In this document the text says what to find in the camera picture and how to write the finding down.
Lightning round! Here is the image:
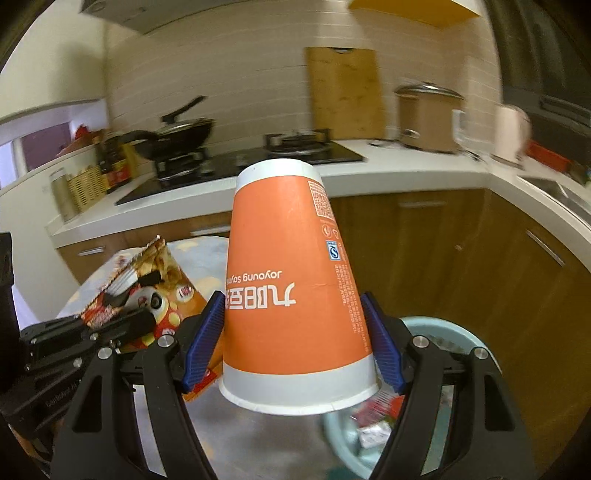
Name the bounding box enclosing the white orange wall cabinet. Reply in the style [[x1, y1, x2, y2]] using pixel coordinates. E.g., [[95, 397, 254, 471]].
[[348, 0, 483, 19]]

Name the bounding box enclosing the black wok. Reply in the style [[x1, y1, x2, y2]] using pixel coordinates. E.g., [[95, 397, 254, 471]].
[[124, 95, 218, 162]]

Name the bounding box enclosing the dark sauce bottle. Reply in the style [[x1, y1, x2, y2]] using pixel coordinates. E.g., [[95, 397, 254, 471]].
[[99, 138, 122, 195], [115, 136, 134, 188]]

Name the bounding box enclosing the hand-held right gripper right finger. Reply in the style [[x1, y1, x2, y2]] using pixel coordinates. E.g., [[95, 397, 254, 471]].
[[360, 292, 539, 480]]

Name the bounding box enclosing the steel sink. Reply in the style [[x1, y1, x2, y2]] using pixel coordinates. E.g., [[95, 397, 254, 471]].
[[517, 175, 591, 217]]

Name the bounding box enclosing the white electric kettle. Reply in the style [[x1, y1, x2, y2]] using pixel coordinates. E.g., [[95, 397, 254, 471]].
[[492, 104, 532, 164]]

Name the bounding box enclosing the teal plastic basket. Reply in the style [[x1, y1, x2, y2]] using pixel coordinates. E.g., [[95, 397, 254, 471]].
[[321, 315, 504, 480]]

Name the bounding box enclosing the range hood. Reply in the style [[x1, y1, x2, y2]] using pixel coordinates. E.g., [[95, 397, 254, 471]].
[[78, 0, 195, 33]]

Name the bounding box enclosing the black gas stove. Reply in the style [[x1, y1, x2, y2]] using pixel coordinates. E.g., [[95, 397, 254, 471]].
[[115, 129, 365, 206]]

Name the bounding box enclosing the brown rice cooker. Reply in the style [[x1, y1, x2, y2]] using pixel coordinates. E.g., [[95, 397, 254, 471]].
[[394, 82, 466, 153]]

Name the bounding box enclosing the orange paper cup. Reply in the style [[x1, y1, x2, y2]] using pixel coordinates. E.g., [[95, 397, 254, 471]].
[[218, 158, 380, 415]]

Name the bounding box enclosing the yellow plastic basket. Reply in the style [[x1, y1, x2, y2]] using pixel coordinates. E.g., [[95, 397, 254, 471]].
[[68, 164, 105, 213]]

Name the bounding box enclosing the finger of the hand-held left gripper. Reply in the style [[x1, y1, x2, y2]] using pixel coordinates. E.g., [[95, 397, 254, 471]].
[[18, 307, 160, 370]]

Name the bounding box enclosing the wooden base cabinet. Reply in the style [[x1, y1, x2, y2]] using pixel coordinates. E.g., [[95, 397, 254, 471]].
[[55, 187, 591, 462]]

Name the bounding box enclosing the orange snack packet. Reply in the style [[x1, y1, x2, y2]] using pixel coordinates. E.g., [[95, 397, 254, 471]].
[[81, 236, 222, 404]]

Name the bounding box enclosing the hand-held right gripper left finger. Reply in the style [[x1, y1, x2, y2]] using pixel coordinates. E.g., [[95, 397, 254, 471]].
[[51, 291, 227, 480]]

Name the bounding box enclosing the wooden cutting board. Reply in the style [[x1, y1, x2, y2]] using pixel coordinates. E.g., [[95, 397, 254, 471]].
[[305, 46, 386, 140]]

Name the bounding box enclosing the silver foil packet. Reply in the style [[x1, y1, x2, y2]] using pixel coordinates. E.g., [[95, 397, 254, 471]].
[[353, 390, 404, 450]]

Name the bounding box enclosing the wok lid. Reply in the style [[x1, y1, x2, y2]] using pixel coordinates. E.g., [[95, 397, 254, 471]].
[[154, 115, 213, 132]]

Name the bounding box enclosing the grey cylinder jar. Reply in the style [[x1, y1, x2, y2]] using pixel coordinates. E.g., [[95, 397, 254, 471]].
[[50, 168, 77, 222]]

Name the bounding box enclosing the red box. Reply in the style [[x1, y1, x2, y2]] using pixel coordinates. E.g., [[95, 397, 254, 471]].
[[526, 141, 571, 169]]

